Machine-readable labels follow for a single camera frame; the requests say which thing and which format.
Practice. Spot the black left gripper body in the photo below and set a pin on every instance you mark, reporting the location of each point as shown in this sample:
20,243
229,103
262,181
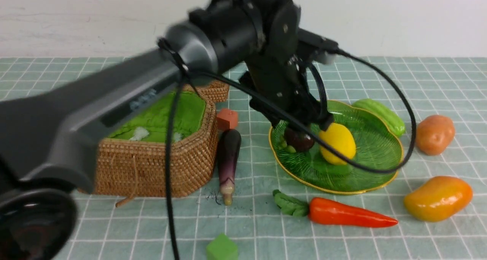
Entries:
291,84

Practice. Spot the dark purple mangosteen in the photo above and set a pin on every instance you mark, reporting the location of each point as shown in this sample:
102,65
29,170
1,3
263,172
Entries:
299,141

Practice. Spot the yellow lemon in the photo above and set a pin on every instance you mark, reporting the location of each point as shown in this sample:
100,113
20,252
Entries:
339,138

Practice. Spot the purple eggplant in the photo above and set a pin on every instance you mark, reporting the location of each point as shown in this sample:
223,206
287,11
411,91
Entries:
228,150

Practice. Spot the light green cucumber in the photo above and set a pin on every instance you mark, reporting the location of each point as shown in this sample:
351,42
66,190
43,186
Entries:
395,124

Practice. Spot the orange carrot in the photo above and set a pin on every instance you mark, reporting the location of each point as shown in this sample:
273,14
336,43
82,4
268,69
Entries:
328,212

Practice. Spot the brown potato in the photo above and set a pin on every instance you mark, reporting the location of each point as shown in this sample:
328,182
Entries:
434,134

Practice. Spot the orange yellow mango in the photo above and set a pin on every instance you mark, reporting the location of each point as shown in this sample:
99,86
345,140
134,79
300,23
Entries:
439,198

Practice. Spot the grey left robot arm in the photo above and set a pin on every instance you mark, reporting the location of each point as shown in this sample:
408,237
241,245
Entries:
49,141

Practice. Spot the wicker basket lid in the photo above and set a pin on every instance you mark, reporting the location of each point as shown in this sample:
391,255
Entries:
215,91

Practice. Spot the orange foam cube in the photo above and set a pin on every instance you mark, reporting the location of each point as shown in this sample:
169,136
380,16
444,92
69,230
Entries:
227,119

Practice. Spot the green leaf-shaped glass plate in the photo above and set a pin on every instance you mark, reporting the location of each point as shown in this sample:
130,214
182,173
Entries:
377,147

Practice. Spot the green fabric basket lining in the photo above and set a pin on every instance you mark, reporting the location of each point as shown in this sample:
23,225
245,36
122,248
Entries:
188,119

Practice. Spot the white fluff in basket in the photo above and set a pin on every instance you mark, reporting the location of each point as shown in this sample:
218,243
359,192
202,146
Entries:
139,134

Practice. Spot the green foam cube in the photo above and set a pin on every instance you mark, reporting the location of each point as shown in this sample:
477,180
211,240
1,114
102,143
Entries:
222,248

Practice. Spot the green checkered tablecloth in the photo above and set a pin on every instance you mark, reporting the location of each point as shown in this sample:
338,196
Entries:
454,87

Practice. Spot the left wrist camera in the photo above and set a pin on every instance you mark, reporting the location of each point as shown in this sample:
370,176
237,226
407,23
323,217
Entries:
315,48

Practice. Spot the wooden toggle on cord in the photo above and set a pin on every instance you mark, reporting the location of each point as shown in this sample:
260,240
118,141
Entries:
132,181

